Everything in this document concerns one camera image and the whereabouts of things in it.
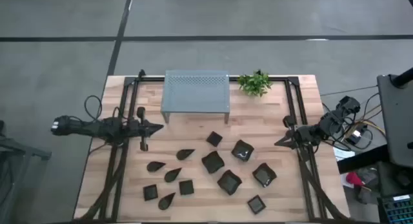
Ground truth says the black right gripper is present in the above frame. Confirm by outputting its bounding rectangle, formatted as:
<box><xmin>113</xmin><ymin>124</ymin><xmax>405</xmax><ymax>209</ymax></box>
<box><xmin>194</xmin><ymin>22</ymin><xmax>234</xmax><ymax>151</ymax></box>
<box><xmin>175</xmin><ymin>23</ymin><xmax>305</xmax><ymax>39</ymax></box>
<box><xmin>274</xmin><ymin>115</ymin><xmax>319</xmax><ymax>150</ymax></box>

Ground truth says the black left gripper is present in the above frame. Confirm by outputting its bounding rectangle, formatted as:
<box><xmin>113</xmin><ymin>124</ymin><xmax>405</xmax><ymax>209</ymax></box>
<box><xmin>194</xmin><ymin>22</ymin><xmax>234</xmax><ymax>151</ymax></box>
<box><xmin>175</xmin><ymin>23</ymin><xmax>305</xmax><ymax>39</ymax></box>
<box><xmin>128</xmin><ymin>107</ymin><xmax>165</xmax><ymax>152</ymax></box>

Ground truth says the grey perforated metal shelf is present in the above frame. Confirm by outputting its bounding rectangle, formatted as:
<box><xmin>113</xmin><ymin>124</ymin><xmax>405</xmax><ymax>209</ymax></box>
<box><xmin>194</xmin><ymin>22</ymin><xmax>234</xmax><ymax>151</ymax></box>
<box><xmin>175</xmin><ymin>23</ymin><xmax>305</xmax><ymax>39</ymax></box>
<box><xmin>160</xmin><ymin>70</ymin><xmax>231</xmax><ymax>124</ymax></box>

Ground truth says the white paper sheet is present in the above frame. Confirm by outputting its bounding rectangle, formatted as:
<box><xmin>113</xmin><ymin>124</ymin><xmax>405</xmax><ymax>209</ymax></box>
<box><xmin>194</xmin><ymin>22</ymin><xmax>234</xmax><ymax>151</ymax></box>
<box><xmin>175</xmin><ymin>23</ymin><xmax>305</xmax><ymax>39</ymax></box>
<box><xmin>334</xmin><ymin>147</ymin><xmax>356</xmax><ymax>162</ymax></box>

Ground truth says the green plant in white pot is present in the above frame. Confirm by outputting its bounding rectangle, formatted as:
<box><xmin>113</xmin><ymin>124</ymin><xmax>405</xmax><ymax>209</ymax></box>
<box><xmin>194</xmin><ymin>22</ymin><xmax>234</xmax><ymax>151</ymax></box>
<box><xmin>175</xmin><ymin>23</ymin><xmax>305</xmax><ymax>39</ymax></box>
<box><xmin>237</xmin><ymin>69</ymin><xmax>273</xmax><ymax>97</ymax></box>

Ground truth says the black power adapter box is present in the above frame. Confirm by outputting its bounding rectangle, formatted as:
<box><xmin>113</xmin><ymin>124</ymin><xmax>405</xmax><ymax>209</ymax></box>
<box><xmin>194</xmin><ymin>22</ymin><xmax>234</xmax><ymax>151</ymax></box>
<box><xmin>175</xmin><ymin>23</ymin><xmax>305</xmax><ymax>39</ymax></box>
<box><xmin>344</xmin><ymin>128</ymin><xmax>365</xmax><ymax>146</ymax></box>

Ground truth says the red object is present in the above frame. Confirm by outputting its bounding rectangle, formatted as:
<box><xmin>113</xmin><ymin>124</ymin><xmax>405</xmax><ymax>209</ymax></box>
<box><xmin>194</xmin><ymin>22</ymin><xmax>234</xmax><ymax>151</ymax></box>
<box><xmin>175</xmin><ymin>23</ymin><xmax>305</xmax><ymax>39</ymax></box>
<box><xmin>345</xmin><ymin>171</ymin><xmax>365</xmax><ymax>188</ymax></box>

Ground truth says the black beam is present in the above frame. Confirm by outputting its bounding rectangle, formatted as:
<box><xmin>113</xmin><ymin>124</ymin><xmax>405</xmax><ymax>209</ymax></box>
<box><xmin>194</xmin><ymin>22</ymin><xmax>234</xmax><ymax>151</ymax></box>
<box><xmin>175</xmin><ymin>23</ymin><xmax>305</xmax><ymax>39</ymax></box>
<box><xmin>337</xmin><ymin>145</ymin><xmax>390</xmax><ymax>175</ymax></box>

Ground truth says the grey cloth bundle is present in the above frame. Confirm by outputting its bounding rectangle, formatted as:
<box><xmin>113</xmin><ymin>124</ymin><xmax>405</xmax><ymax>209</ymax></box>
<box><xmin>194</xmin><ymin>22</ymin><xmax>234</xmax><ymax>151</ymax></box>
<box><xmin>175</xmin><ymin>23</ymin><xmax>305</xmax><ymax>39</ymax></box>
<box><xmin>354</xmin><ymin>167</ymin><xmax>381</xmax><ymax>205</ymax></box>

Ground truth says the grey cart panel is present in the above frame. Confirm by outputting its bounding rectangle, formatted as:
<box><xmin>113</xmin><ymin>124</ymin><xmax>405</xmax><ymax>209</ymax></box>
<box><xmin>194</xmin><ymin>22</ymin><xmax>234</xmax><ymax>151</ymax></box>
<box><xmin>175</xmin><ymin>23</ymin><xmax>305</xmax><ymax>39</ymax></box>
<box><xmin>376</xmin><ymin>74</ymin><xmax>413</xmax><ymax>168</ymax></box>

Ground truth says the grey metal stand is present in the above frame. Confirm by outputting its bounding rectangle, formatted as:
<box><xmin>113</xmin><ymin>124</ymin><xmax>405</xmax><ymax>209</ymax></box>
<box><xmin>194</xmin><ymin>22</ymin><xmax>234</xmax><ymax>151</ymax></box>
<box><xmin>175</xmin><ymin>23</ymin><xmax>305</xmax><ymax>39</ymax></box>
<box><xmin>0</xmin><ymin>119</ymin><xmax>52</xmax><ymax>224</ymax></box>

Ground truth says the backlit computer keyboard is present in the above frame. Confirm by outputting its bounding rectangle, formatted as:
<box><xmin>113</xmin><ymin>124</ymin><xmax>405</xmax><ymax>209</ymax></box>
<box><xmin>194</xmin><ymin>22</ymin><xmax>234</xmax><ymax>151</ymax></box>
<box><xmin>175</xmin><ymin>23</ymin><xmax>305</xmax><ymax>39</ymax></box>
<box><xmin>377</xmin><ymin>194</ymin><xmax>413</xmax><ymax>224</ymax></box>

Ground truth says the black pole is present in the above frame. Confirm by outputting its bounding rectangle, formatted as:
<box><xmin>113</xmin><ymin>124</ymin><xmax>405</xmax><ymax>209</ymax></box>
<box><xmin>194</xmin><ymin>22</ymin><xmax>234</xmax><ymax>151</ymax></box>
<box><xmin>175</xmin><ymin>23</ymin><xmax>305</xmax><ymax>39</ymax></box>
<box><xmin>390</xmin><ymin>67</ymin><xmax>413</xmax><ymax>88</ymax></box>

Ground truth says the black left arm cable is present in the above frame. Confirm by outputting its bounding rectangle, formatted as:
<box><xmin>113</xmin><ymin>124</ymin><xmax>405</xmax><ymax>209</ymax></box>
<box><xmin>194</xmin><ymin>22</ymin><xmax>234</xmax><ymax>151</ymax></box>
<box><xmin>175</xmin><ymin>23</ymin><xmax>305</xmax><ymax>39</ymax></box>
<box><xmin>84</xmin><ymin>94</ymin><xmax>103</xmax><ymax>121</ymax></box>

